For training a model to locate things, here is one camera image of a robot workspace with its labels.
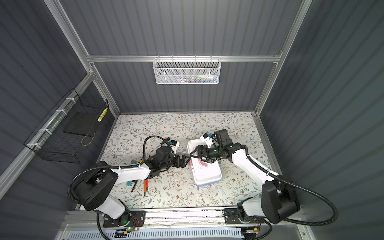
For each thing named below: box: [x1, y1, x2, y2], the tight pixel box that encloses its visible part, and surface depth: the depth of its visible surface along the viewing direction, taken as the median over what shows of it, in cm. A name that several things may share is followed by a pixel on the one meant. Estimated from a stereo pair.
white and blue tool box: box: [187, 138, 223, 187], surface depth 80 cm
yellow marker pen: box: [97, 107, 108, 122], surface depth 82 cm
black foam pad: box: [62, 112, 101, 137], surface depth 76 cm
